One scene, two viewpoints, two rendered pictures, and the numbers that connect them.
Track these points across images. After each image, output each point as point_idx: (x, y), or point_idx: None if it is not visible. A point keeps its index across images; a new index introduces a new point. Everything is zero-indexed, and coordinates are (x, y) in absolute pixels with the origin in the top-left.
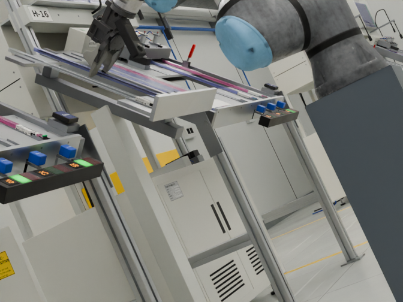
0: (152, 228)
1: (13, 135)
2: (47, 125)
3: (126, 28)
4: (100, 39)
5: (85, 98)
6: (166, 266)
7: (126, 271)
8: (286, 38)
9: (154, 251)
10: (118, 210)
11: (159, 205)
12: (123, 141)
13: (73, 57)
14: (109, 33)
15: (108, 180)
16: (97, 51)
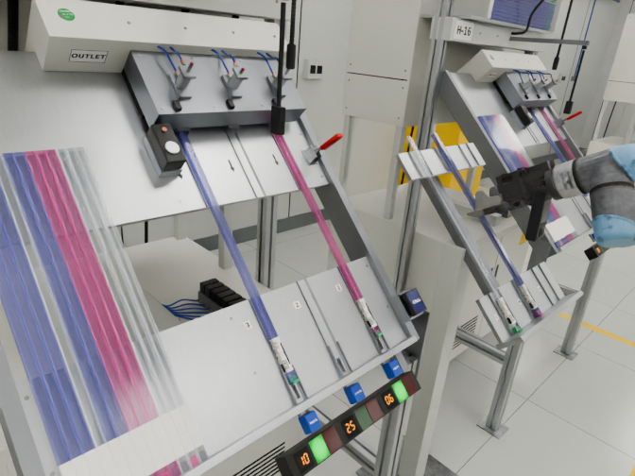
0: (429, 365)
1: (349, 319)
2: (390, 297)
3: (543, 207)
4: (506, 195)
5: (449, 224)
6: (420, 395)
7: (380, 443)
8: None
9: (419, 377)
10: (407, 399)
11: (449, 349)
12: (456, 289)
13: (465, 157)
14: (521, 197)
15: (417, 370)
16: (493, 202)
